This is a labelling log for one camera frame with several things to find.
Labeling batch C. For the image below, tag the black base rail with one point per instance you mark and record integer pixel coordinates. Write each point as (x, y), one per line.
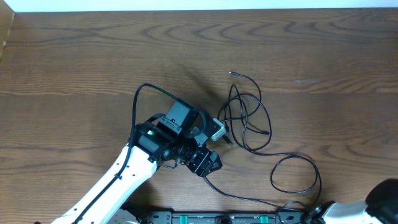
(131, 213)

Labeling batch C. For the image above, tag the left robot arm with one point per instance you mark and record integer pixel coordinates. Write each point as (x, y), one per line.
(179, 135)

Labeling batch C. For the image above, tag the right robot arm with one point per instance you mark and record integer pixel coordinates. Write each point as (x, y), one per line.
(379, 207)

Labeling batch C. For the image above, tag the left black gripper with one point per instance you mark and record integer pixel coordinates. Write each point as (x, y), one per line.
(205, 163)

